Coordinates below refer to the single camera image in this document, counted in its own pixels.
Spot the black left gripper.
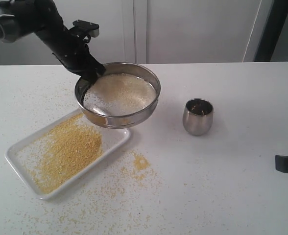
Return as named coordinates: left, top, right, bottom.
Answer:
left=51, top=26, right=106, bottom=85

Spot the round steel mesh sieve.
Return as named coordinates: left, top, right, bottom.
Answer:
left=74, top=62, right=161, bottom=129

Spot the stainless steel cup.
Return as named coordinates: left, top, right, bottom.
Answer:
left=182, top=98, right=214, bottom=136

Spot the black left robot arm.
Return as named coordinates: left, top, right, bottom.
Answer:
left=0, top=0, right=106, bottom=83

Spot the yellowish grain powder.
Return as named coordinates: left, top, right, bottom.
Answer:
left=83, top=74, right=156, bottom=116

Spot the yellow millet in tray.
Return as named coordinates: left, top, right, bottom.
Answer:
left=17, top=114, right=103, bottom=194

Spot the white rectangular plastic tray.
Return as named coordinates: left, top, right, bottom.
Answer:
left=5, top=109, right=131, bottom=200

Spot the yellow grain pile on table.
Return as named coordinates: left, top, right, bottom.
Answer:
left=130, top=150, right=158, bottom=183

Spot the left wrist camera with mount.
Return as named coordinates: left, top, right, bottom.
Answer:
left=69, top=20, right=99, bottom=44

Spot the dark vertical post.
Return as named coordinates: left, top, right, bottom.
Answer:
left=254, top=0, right=288, bottom=62

